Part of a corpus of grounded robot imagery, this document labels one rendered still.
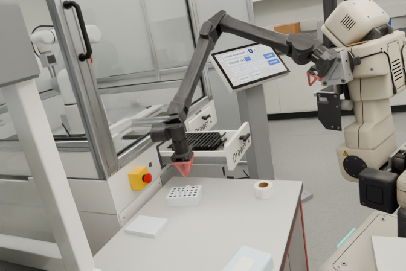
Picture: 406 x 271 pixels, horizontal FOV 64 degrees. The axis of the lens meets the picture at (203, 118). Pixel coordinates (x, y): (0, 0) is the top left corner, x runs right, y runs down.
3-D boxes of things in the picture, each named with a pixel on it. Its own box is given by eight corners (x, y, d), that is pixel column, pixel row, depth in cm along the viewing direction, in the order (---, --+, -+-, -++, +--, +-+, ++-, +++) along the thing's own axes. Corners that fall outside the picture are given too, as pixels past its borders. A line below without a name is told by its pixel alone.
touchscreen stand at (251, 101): (313, 197, 248) (300, 64, 220) (269, 223, 228) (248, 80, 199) (268, 177, 290) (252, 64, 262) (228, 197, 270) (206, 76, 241)
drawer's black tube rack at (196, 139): (228, 144, 155) (225, 131, 153) (214, 160, 140) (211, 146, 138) (186, 145, 164) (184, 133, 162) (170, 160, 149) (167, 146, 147)
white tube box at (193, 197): (203, 193, 130) (201, 184, 129) (199, 205, 122) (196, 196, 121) (173, 195, 133) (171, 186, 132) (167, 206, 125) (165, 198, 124)
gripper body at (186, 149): (171, 162, 120) (166, 143, 118) (178, 151, 130) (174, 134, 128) (187, 160, 119) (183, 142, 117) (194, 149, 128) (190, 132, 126)
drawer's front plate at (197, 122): (214, 123, 197) (211, 105, 194) (194, 142, 172) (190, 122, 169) (211, 123, 197) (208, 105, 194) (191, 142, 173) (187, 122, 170)
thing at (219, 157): (246, 141, 155) (244, 129, 153) (229, 165, 133) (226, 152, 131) (174, 142, 172) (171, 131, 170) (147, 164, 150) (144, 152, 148)
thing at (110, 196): (217, 121, 206) (213, 99, 202) (117, 215, 118) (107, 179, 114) (101, 126, 247) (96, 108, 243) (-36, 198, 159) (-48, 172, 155)
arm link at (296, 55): (325, 45, 117) (324, 54, 122) (304, 30, 122) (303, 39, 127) (307, 61, 117) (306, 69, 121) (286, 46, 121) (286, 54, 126)
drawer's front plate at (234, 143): (251, 143, 156) (248, 121, 153) (232, 171, 131) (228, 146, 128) (248, 143, 157) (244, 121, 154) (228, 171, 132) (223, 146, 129)
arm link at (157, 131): (177, 104, 121) (184, 113, 128) (148, 108, 123) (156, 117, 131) (178, 133, 116) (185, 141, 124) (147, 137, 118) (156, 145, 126)
